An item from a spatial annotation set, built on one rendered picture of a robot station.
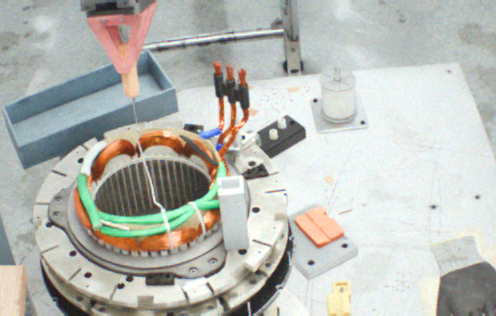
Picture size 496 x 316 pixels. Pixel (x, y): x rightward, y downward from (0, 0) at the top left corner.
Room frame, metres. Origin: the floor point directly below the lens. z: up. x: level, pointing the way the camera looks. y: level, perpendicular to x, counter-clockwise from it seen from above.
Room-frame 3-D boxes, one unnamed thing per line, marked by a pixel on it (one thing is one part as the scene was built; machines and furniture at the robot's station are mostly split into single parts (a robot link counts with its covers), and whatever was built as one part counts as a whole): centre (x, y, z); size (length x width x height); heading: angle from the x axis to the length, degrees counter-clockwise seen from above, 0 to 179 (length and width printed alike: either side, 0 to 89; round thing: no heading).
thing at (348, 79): (1.55, -0.16, 0.82); 0.06 x 0.06 x 0.07
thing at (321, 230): (1.27, -0.10, 0.80); 0.07 x 0.05 x 0.01; 27
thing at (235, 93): (1.11, 0.01, 1.21); 0.04 x 0.04 x 0.03; 87
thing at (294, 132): (1.48, -0.02, 0.79); 0.15 x 0.05 x 0.02; 125
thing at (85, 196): (1.02, 0.19, 1.15); 0.15 x 0.04 x 0.02; 177
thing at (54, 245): (1.04, 0.12, 1.09); 0.32 x 0.32 x 0.01
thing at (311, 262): (1.25, -0.08, 0.79); 0.12 x 0.09 x 0.02; 27
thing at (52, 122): (1.31, 0.22, 0.92); 0.25 x 0.11 x 0.28; 112
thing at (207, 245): (1.04, 0.12, 1.05); 0.22 x 0.22 x 0.12
